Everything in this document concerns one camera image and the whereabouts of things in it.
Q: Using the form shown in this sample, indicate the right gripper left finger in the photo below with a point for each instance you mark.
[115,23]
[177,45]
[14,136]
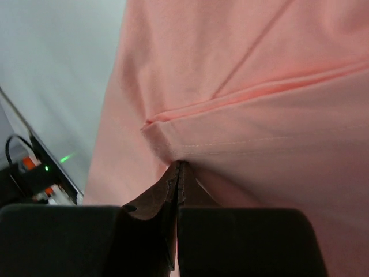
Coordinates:
[137,239]

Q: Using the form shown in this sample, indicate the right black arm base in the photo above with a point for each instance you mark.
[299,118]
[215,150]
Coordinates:
[28,181]

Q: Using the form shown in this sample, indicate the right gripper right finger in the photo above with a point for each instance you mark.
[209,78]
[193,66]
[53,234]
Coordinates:
[223,241]

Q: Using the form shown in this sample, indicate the salmon pink t-shirt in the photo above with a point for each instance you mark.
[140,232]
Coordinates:
[267,100]

